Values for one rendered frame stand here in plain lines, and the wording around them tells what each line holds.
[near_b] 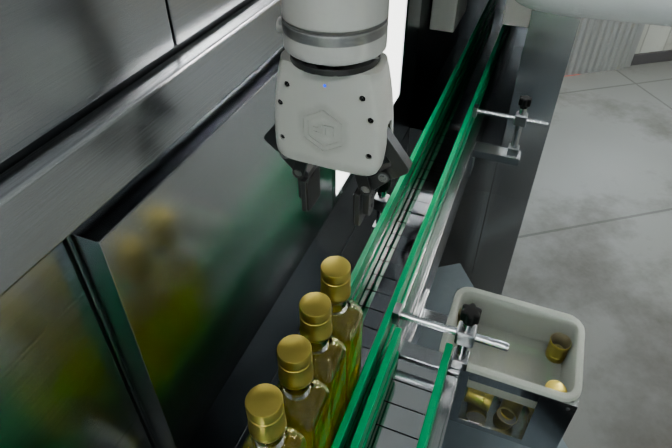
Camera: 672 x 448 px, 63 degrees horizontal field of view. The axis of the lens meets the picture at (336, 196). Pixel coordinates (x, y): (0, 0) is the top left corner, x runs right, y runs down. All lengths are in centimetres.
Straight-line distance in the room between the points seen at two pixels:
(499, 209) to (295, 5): 139
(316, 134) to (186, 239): 17
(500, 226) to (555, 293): 80
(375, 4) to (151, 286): 31
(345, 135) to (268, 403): 24
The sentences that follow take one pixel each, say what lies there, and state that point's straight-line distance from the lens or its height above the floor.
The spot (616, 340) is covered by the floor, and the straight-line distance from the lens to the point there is 246.
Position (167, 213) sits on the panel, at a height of 146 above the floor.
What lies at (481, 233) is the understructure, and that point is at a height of 58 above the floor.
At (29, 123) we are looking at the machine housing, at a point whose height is 158.
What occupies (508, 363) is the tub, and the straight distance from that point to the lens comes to 105.
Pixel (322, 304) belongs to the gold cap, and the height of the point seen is 133.
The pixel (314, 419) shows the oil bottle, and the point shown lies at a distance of 60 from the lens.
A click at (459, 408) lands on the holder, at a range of 105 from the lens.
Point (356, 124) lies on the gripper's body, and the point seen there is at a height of 154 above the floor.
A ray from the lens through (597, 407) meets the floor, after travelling 224.
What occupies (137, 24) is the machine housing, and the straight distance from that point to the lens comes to 49.
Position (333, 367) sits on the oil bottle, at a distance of 63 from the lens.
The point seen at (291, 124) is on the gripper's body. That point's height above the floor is 152.
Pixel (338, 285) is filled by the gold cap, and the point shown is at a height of 132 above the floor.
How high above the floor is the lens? 178
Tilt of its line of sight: 39 degrees down
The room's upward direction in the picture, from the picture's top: straight up
